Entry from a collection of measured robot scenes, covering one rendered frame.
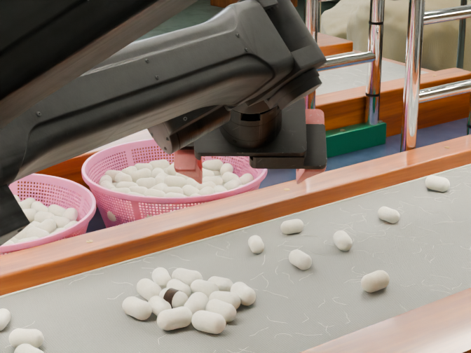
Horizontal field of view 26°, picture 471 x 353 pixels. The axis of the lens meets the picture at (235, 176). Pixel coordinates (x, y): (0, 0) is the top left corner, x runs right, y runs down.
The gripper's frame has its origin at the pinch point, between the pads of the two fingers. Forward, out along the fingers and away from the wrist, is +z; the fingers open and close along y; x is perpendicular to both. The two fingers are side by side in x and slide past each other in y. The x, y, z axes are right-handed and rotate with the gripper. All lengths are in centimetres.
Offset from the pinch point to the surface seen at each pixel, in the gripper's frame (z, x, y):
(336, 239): 24.8, 5.5, 11.0
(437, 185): 38, 21, 27
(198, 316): 10.9, -10.7, -5.2
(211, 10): 437, 386, -19
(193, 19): 417, 362, -30
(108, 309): 15.6, -7.9, -15.2
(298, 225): 28.0, 9.0, 6.6
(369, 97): 63, 54, 22
